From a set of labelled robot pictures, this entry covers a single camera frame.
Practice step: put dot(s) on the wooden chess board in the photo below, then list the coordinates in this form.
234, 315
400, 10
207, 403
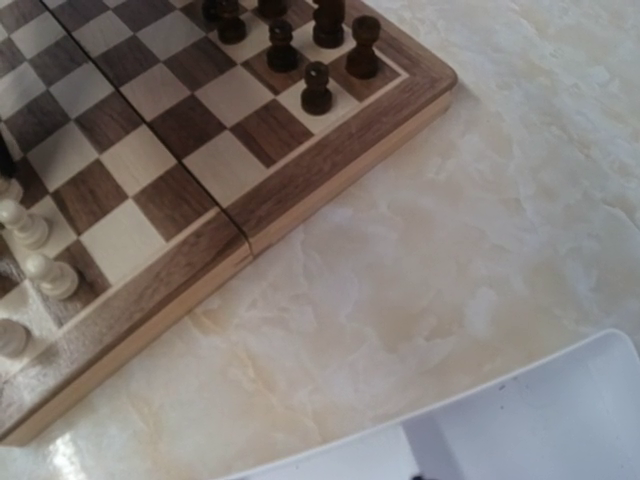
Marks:
148, 196

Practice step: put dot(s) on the white chess pawn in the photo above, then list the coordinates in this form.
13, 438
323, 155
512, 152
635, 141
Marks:
29, 230
55, 279

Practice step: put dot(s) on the black chess pieces group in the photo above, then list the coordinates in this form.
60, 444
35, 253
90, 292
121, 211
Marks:
249, 85

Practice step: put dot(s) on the white plastic tray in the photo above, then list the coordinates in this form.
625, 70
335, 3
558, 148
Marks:
573, 415

